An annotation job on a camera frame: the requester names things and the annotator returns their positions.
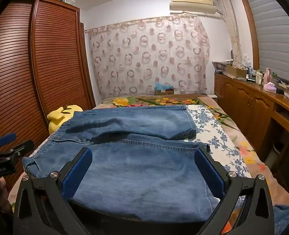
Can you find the grey trash bin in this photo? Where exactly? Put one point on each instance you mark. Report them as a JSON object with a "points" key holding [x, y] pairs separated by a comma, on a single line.
{"points": [[274, 155]]}

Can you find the open cardboard box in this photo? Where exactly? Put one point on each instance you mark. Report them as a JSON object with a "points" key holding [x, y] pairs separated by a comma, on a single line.
{"points": [[236, 71]]}

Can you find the person's left hand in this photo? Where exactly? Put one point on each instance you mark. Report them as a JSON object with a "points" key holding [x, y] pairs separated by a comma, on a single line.
{"points": [[3, 191]]}

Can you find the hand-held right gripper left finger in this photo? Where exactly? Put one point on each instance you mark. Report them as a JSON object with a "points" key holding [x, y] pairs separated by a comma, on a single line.
{"points": [[75, 176]]}

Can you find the pink bottle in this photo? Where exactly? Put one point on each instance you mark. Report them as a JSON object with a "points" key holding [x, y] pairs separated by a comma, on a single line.
{"points": [[267, 76]]}

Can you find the clear plastic box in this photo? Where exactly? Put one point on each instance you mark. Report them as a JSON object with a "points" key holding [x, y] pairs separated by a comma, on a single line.
{"points": [[68, 1]]}

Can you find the stack of printed papers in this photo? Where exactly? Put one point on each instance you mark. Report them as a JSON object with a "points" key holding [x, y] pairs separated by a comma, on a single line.
{"points": [[221, 64]]}

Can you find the wooden sideboard cabinet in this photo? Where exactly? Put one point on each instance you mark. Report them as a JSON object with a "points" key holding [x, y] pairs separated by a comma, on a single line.
{"points": [[252, 102]]}

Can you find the colourful flower blanket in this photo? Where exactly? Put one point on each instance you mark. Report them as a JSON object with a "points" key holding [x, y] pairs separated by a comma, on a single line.
{"points": [[159, 100]]}

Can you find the beige tied curtain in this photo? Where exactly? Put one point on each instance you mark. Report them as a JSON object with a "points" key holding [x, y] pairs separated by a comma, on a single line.
{"points": [[231, 24]]}

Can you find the blue denim pants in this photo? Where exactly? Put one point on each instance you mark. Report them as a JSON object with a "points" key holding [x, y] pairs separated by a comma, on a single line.
{"points": [[134, 164]]}

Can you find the grey window blind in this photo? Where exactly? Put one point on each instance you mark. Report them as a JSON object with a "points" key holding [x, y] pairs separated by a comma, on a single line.
{"points": [[274, 29]]}

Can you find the blue floral white sheet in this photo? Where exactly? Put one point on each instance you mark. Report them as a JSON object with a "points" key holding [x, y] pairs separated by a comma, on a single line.
{"points": [[220, 132]]}

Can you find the wooden louvered wardrobe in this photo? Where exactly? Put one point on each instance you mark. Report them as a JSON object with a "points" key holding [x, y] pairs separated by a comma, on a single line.
{"points": [[49, 53]]}

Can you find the white bottle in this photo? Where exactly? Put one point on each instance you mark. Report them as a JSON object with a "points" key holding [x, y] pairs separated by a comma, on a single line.
{"points": [[258, 78]]}

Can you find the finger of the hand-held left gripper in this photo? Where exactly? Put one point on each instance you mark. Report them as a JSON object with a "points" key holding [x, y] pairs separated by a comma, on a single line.
{"points": [[22, 148], [7, 138]]}

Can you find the pink tissue box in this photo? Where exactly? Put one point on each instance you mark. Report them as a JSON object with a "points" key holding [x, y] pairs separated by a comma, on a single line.
{"points": [[269, 87]]}

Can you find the cream air conditioner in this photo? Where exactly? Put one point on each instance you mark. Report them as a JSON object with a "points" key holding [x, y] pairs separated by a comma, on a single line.
{"points": [[193, 2]]}

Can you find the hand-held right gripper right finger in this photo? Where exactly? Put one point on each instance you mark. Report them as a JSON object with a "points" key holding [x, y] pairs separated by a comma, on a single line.
{"points": [[208, 171]]}

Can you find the yellow plush toy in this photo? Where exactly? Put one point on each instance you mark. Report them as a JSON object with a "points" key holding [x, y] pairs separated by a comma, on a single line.
{"points": [[58, 117]]}

